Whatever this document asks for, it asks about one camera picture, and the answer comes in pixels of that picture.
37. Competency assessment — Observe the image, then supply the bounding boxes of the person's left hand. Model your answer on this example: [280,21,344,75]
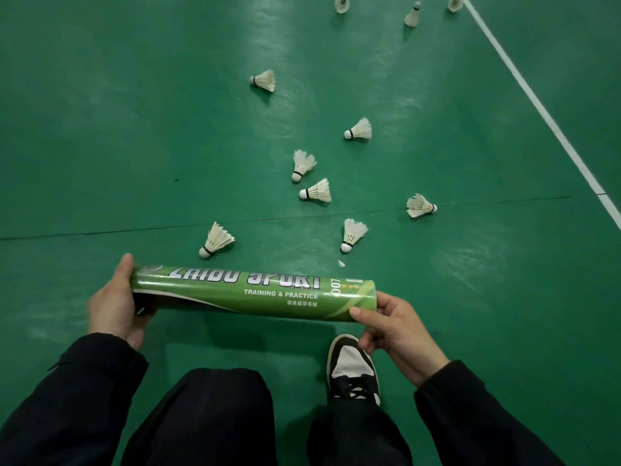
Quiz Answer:
[88,253,156,351]

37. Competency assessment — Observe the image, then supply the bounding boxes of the person's right hand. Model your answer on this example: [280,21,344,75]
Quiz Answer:
[349,291,451,388]

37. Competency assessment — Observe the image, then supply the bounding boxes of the green shuttlecock tube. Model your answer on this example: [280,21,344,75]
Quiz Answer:
[130,265,377,323]

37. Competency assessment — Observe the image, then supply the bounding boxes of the person's left forearm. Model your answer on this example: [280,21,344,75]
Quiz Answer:
[0,333,149,466]

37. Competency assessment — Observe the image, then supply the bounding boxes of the person's right forearm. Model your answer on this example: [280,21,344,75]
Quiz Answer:
[414,360,566,466]

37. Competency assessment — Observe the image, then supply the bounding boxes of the black and white sneaker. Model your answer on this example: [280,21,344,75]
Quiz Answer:
[326,334,381,407]

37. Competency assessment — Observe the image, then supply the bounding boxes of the person's right leg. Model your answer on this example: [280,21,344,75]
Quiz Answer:
[307,398,413,466]

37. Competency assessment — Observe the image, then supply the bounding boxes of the person's leg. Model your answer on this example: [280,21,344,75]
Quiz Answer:
[120,368,278,466]
[307,398,413,466]

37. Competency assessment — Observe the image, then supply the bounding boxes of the person's left leg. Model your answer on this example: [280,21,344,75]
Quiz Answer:
[120,368,278,466]

